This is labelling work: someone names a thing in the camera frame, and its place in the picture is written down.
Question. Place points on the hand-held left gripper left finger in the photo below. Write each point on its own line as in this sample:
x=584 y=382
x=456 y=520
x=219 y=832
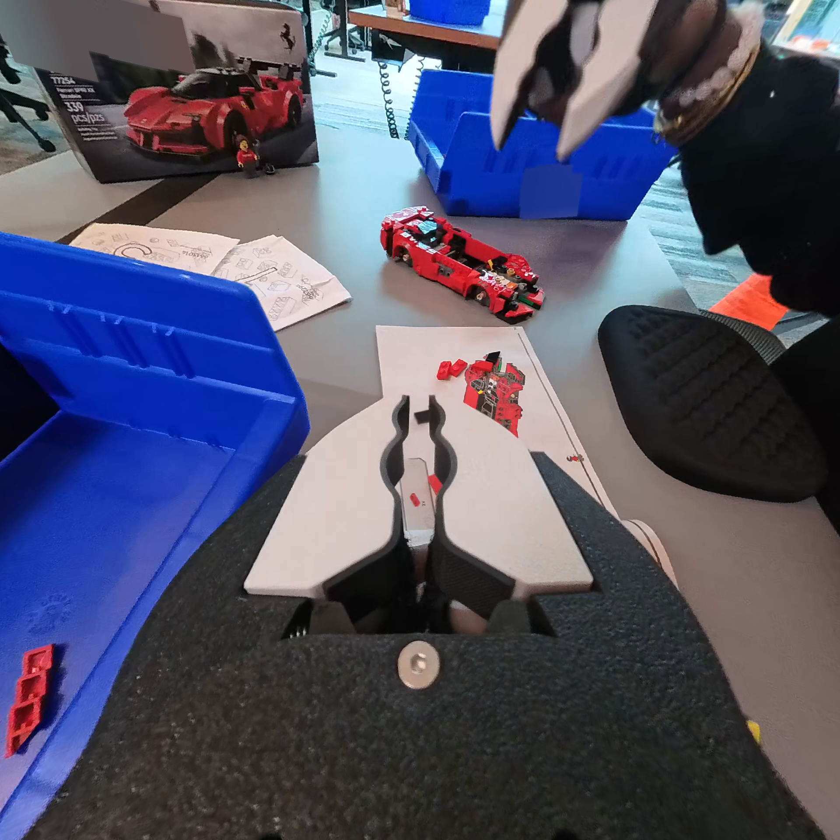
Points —
x=328 y=518

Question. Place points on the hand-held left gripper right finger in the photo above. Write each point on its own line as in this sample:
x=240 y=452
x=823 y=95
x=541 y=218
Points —
x=512 y=525

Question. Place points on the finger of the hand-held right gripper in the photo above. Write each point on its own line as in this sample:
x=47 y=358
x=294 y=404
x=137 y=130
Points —
x=518 y=59
x=604 y=79

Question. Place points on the red toy brick car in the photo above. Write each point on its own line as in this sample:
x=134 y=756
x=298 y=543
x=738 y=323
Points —
x=453 y=253

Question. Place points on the person's right forearm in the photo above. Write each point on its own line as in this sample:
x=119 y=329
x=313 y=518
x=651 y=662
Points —
x=774 y=184

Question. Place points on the person's right hand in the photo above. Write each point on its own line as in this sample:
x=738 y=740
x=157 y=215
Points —
x=689 y=46

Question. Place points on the blue plastic bin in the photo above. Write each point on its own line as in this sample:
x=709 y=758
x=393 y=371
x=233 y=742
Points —
x=449 y=10
x=485 y=170
x=131 y=492

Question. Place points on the background office desk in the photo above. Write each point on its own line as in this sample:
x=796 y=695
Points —
x=426 y=29

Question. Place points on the brick instruction booklet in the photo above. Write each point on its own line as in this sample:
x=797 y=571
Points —
x=420 y=354

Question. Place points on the black chair armrest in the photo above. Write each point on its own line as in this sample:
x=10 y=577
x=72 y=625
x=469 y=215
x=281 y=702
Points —
x=709 y=400

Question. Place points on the white printed paper bag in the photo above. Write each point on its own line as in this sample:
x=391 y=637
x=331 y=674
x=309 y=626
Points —
x=289 y=289
x=164 y=246

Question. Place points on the orange sheet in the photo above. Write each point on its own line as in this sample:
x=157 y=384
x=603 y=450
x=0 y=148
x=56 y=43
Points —
x=748 y=302

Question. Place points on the red toy minifigure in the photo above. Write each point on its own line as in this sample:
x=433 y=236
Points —
x=247 y=157

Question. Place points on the toy car set box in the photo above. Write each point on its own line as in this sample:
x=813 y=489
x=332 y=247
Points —
x=197 y=118

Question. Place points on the red toy brick strip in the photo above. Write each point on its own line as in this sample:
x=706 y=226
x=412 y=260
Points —
x=29 y=695

